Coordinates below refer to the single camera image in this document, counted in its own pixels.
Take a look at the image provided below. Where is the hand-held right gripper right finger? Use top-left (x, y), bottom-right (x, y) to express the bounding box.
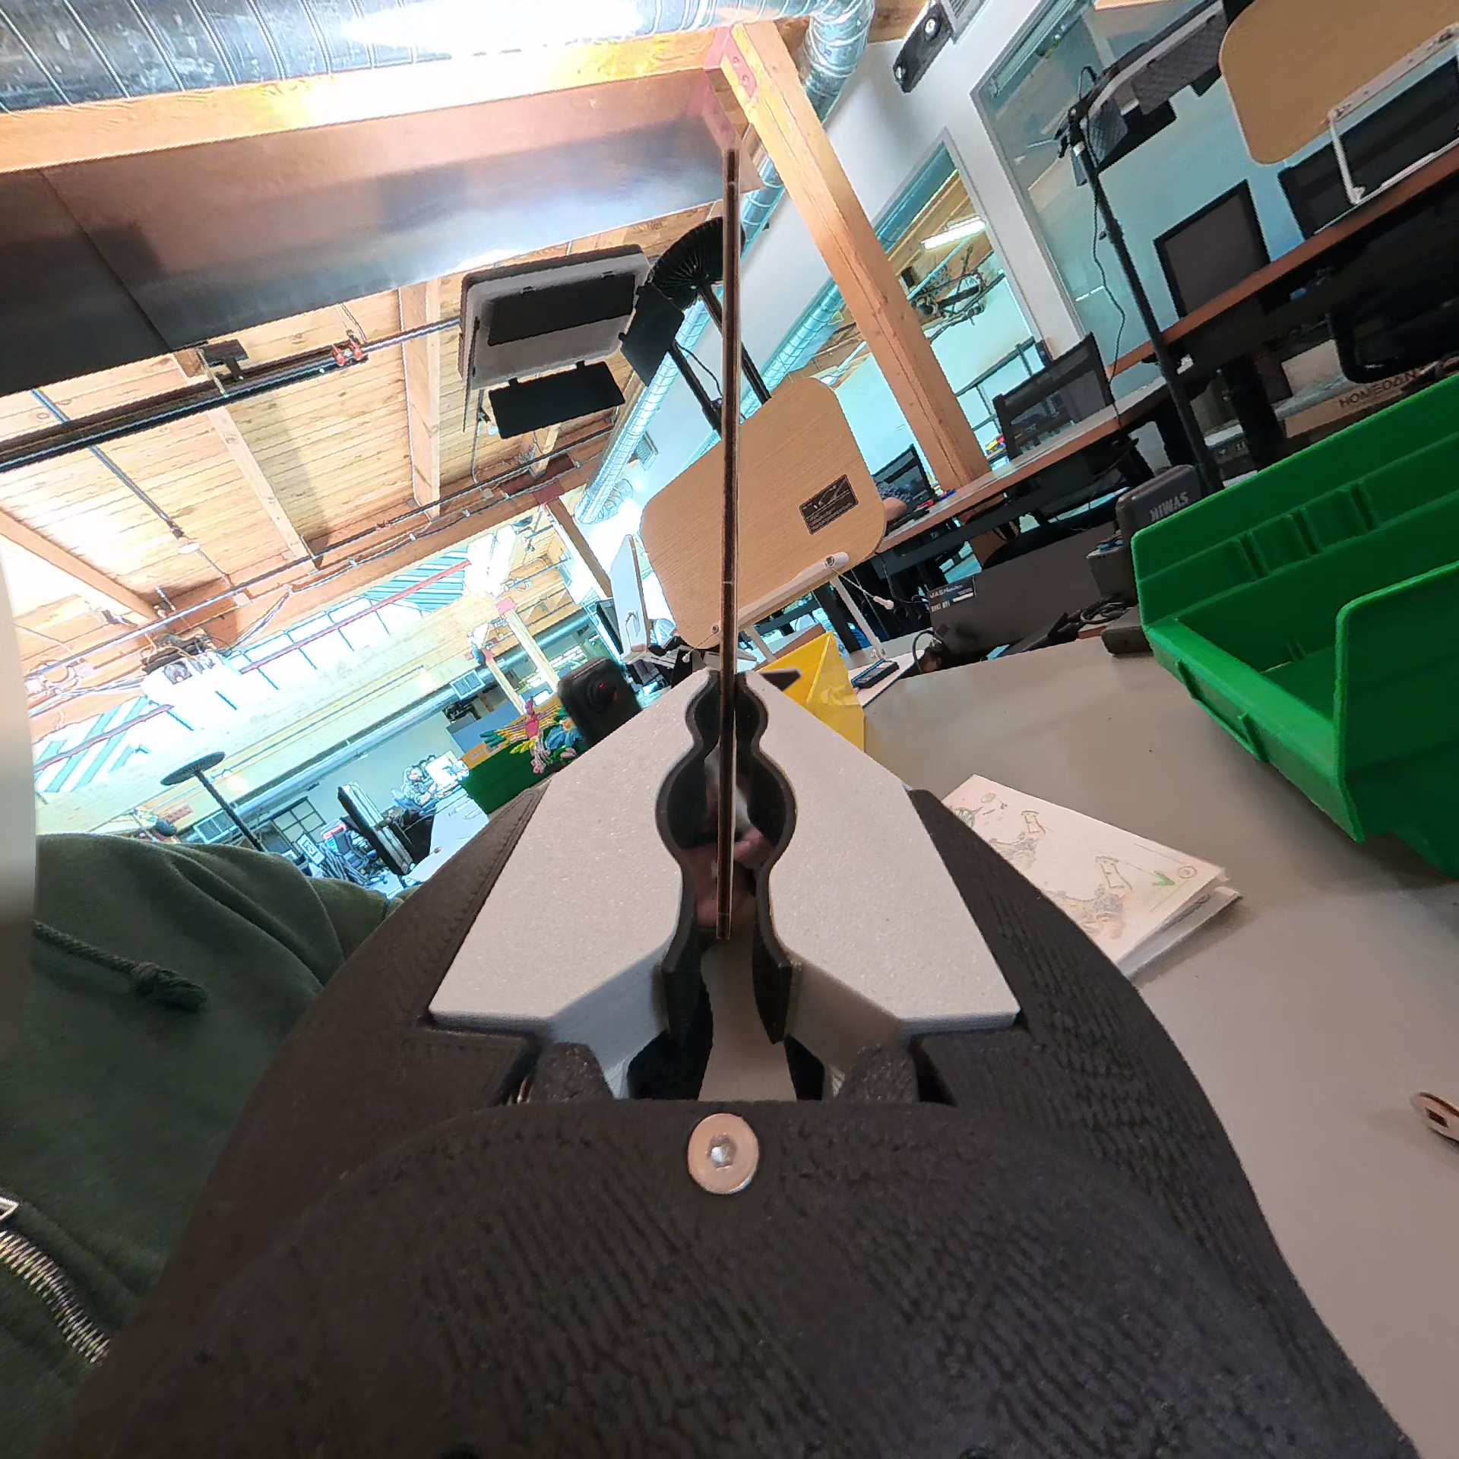
top-left (742, 670), bottom-right (1019, 1079)

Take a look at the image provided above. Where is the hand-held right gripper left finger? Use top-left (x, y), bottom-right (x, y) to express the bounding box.
top-left (431, 670), bottom-right (722, 1098)

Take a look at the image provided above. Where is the laser-cut wooden puzzle sheet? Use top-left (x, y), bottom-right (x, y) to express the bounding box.
top-left (707, 28), bottom-right (755, 941)

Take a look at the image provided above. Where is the brown-topped background desk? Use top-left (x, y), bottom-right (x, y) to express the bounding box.
top-left (877, 405), bottom-right (1176, 549)
top-left (1112, 148), bottom-right (1459, 377)

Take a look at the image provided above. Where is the grey desk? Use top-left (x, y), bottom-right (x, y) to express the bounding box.
top-left (860, 632), bottom-right (1459, 1459)

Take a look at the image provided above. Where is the person's left hand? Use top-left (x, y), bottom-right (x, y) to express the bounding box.
top-left (729, 827), bottom-right (775, 927)

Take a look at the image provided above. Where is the colourful bird toy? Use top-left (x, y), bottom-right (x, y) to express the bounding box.
top-left (479, 698), bottom-right (585, 778)

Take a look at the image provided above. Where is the white instruction booklet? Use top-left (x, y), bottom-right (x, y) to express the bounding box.
top-left (940, 775), bottom-right (1242, 981)

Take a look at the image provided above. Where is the yellow plastic bin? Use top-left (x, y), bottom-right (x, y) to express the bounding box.
top-left (757, 632), bottom-right (868, 754)

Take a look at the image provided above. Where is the black flat case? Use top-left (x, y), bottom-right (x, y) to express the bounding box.
top-left (929, 547), bottom-right (1096, 651)

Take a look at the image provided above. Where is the tan chair back with label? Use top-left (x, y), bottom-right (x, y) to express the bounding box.
top-left (637, 377), bottom-right (887, 653)

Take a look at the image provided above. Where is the black floor lamp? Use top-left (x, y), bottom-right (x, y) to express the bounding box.
top-left (160, 752), bottom-right (266, 851)

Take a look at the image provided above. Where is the green plastic bin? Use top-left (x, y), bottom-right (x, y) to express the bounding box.
top-left (1131, 373), bottom-right (1459, 879)

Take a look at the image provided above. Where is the person's green hoodie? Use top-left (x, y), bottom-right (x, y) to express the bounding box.
top-left (0, 832), bottom-right (401, 1459)

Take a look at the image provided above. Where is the dark grey box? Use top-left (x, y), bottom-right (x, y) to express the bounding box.
top-left (1117, 465), bottom-right (1204, 537)

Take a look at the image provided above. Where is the grey light panel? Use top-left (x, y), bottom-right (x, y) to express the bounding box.
top-left (458, 245), bottom-right (651, 443)

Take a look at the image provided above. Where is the round black lamp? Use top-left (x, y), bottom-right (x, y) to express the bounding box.
top-left (620, 222), bottom-right (731, 387)

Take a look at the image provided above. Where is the black tripod stand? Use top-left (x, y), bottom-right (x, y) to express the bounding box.
top-left (1059, 23), bottom-right (1226, 491)

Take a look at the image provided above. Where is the black computer monitor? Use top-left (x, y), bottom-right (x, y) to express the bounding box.
top-left (1153, 181), bottom-right (1271, 318)

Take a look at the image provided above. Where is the black 360 camera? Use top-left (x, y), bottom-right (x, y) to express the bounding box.
top-left (556, 658), bottom-right (625, 745)

